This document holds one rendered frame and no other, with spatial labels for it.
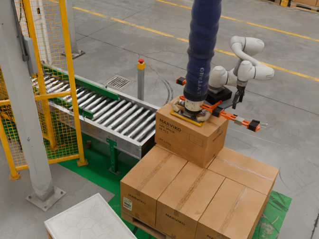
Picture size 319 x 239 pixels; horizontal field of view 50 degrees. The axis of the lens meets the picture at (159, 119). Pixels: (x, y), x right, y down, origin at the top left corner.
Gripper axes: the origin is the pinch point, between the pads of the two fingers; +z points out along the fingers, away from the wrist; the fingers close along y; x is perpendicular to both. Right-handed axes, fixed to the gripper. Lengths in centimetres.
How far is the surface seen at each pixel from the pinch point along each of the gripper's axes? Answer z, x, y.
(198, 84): -11.8, -34.9, 11.0
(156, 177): 68, -40, 61
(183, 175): 68, -22, 44
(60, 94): 22, -158, 64
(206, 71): -24.1, -30.7, 6.2
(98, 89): 61, -181, -9
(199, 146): 43, -18, 24
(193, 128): 27.7, -28.5, 21.8
